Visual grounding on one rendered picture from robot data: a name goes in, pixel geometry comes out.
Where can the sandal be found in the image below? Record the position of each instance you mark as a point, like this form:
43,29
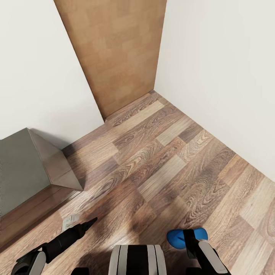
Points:
176,237

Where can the robot trunk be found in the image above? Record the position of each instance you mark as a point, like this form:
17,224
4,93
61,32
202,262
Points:
137,260

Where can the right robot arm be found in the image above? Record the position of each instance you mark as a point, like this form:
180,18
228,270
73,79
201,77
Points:
205,254

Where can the bench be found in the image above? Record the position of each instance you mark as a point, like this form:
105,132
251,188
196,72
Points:
36,180

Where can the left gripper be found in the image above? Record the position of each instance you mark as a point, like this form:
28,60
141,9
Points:
71,235

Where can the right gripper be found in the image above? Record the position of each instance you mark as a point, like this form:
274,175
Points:
189,236

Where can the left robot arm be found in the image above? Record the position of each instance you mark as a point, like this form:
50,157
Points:
32,263

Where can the sliding door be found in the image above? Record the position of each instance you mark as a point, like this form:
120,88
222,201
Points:
117,43

